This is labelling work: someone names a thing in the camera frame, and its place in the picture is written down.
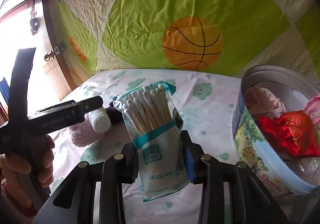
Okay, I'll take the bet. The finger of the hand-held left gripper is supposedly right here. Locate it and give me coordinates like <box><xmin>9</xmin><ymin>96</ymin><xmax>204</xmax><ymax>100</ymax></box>
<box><xmin>74</xmin><ymin>96</ymin><xmax>104</xmax><ymax>121</ymax></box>

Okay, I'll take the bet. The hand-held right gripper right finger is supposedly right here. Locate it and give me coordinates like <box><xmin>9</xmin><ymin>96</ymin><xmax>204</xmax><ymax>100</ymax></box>
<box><xmin>180</xmin><ymin>130</ymin><xmax>292</xmax><ymax>224</ymax></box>

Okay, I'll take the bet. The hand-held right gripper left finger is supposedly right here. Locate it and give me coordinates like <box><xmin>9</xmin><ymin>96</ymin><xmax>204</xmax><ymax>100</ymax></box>
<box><xmin>32</xmin><ymin>142</ymin><xmax>139</xmax><ymax>224</ymax></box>

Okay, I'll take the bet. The cotton swab pack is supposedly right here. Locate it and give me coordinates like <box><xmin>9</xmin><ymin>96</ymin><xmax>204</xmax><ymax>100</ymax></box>
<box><xmin>110</xmin><ymin>81</ymin><xmax>192</xmax><ymax>202</ymax></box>

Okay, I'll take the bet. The pink fluffy sock white toe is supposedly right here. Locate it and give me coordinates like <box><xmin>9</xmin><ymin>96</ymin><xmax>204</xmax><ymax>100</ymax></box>
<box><xmin>70</xmin><ymin>108</ymin><xmax>112</xmax><ymax>148</ymax></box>

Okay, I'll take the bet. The round printed cookie tin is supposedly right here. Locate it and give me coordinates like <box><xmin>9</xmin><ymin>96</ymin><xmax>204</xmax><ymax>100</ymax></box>
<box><xmin>232</xmin><ymin>65</ymin><xmax>320</xmax><ymax>206</ymax></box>

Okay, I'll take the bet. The pale pink cloth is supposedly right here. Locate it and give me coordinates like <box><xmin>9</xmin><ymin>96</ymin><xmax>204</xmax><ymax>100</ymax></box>
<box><xmin>244</xmin><ymin>87</ymin><xmax>288</xmax><ymax>119</ymax></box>

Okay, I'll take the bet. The red embroidered pouch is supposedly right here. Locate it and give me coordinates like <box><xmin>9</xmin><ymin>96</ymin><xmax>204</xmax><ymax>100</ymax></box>
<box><xmin>257</xmin><ymin>110</ymin><xmax>320</xmax><ymax>159</ymax></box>

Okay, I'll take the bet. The clear bubble wrap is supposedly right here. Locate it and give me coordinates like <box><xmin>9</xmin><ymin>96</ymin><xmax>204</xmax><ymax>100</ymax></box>
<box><xmin>292</xmin><ymin>156</ymin><xmax>320</xmax><ymax>179</ymax></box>

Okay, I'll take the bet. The white cloth pink crochet edge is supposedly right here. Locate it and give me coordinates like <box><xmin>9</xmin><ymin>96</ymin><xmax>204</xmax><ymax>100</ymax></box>
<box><xmin>304</xmin><ymin>96</ymin><xmax>320</xmax><ymax>124</ymax></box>

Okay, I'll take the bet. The person's left hand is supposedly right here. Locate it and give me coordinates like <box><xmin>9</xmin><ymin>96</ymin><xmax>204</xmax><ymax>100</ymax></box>
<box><xmin>0</xmin><ymin>135</ymin><xmax>56</xmax><ymax>189</ymax></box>

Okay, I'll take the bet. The cloud print bed sheet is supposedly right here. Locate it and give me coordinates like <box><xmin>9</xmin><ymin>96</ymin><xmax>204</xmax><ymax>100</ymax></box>
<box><xmin>46</xmin><ymin>68</ymin><xmax>283</xmax><ymax>224</ymax></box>

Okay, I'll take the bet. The brown wooden door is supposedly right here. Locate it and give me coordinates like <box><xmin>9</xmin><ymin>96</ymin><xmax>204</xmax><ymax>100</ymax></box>
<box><xmin>0</xmin><ymin>0</ymin><xmax>75</xmax><ymax>124</ymax></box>

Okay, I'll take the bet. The hanging door ornament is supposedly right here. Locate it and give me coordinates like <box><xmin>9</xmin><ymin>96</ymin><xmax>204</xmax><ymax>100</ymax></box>
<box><xmin>30</xmin><ymin>0</ymin><xmax>42</xmax><ymax>36</ymax></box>

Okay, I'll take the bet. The ball print hanging sheet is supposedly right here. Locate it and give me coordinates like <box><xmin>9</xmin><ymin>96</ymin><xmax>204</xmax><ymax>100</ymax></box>
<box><xmin>47</xmin><ymin>0</ymin><xmax>318</xmax><ymax>82</ymax></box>

